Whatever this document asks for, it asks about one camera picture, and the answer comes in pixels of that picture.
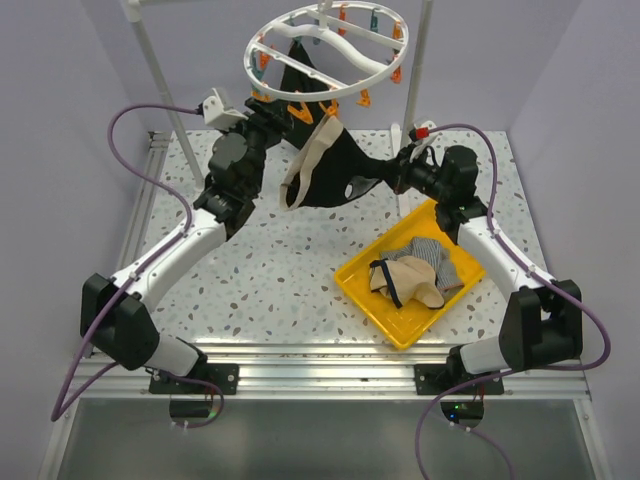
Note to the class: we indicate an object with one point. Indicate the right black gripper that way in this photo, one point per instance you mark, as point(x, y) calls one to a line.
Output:
point(401, 168)

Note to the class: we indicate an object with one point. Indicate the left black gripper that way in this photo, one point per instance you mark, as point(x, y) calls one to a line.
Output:
point(272, 118)

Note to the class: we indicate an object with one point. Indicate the plain black underwear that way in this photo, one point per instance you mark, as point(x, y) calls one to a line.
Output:
point(330, 171)

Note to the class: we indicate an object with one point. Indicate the grey striped underwear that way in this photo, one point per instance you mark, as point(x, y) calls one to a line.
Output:
point(436, 255)

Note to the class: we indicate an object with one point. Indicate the beige underwear navy trim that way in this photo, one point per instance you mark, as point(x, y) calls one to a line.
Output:
point(404, 280)

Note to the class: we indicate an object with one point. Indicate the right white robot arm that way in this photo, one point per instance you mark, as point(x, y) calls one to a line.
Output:
point(542, 324)

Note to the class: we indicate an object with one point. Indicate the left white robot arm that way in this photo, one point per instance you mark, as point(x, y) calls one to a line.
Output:
point(116, 311)

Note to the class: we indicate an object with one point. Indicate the white round clip hanger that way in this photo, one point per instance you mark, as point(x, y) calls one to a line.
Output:
point(328, 51)

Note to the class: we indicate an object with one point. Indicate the right white rack pole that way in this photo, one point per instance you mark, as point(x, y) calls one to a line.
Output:
point(417, 69)

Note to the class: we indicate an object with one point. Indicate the white rack pole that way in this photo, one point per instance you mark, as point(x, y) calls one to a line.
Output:
point(417, 69)
point(132, 12)

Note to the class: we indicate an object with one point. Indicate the yellow plastic tray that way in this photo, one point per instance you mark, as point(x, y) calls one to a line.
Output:
point(404, 327)

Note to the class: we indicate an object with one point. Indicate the left white rack pole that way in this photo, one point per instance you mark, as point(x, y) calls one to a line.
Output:
point(132, 12)

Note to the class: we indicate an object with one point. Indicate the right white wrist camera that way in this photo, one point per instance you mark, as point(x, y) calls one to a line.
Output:
point(421, 133)

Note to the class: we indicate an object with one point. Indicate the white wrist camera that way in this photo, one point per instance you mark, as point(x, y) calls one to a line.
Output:
point(218, 112)
point(421, 133)

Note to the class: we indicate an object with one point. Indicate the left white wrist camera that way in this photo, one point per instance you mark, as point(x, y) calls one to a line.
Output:
point(218, 112)

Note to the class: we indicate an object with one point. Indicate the aluminium rail frame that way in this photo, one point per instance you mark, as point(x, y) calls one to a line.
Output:
point(268, 300)

